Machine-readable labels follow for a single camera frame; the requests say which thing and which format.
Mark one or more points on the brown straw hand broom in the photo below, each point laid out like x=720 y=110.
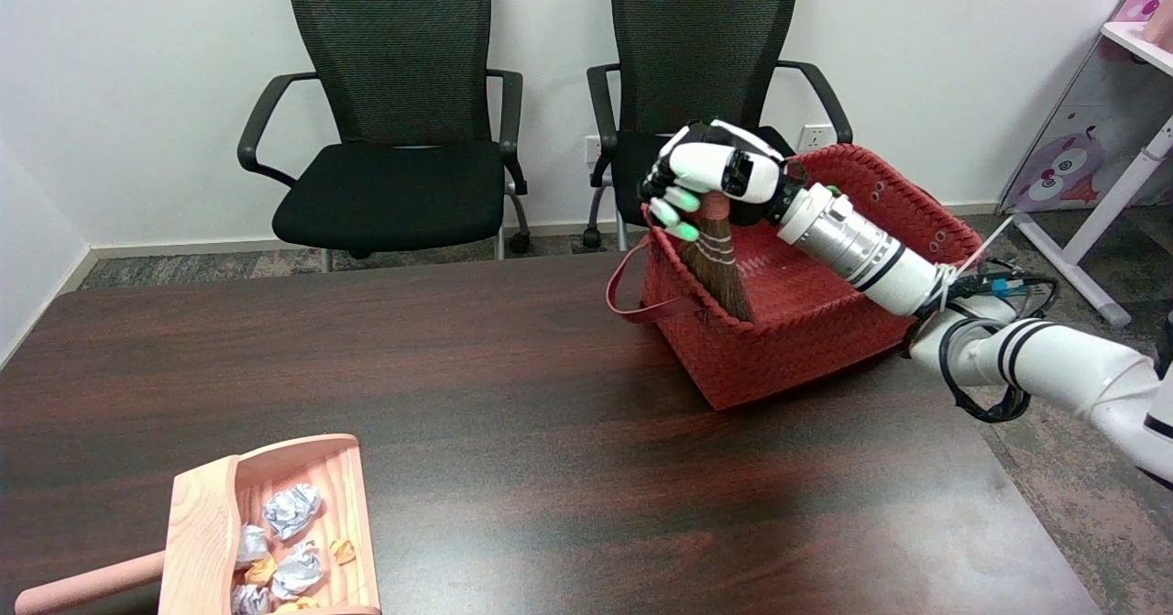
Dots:
x=726 y=278

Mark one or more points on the light wooden dustpan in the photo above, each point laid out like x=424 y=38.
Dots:
x=197 y=523

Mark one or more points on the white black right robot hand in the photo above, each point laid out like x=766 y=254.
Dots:
x=733 y=170

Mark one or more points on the black mesh office chair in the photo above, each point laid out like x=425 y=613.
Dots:
x=701 y=56
x=385 y=184

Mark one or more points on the red woven basket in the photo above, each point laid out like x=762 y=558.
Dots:
x=806 y=345

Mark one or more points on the white desk frame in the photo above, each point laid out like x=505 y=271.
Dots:
x=1095 y=230

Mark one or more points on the large white crumpled paper ball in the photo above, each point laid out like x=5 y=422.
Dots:
x=293 y=510

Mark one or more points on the pink cartoon owl panel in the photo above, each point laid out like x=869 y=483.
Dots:
x=1063 y=166

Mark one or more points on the white zip tie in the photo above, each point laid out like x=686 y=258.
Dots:
x=985 y=247

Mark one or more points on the yellow crumpled paper scrap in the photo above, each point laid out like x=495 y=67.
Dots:
x=343 y=552
x=295 y=605
x=261 y=570

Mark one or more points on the white wall socket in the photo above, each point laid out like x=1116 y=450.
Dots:
x=815 y=137
x=593 y=149

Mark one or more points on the pink cylinder toy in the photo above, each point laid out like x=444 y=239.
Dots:
x=1160 y=21

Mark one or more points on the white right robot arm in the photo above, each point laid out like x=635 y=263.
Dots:
x=852 y=244

